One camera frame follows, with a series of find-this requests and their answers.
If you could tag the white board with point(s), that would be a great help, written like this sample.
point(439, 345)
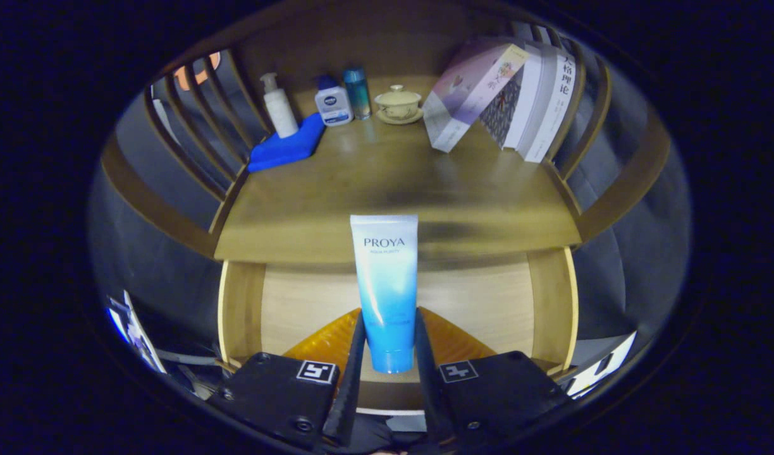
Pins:
point(134, 328)

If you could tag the white bottle with blue cap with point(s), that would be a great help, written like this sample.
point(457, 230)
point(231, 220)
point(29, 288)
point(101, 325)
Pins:
point(334, 104)

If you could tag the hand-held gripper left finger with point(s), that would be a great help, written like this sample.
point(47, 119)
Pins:
point(354, 392)

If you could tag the white black striped object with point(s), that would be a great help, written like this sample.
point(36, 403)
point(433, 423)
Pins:
point(599, 370)

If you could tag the purple white book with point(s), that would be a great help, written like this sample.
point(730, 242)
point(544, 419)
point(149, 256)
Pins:
point(469, 95)

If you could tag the wooden drawer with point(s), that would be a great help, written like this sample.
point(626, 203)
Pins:
point(475, 303)

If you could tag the white pump bottle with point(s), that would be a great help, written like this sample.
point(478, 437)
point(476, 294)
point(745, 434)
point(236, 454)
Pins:
point(279, 107)

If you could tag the teal bottle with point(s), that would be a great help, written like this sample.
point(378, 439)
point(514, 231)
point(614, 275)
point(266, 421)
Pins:
point(358, 91)

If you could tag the blue white cosmetic tube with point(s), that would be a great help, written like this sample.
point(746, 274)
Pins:
point(387, 284)

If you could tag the beige lidded teacup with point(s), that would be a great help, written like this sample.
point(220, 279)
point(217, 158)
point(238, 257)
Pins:
point(398, 104)

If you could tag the wooden cabinet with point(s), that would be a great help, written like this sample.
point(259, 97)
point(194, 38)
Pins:
point(627, 183)

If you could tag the blue folded cloth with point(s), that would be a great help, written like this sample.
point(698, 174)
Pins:
point(286, 148)

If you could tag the wooden countertop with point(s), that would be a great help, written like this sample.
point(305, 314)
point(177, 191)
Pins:
point(374, 183)

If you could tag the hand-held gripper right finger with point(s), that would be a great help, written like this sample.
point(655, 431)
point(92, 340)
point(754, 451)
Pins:
point(427, 392)

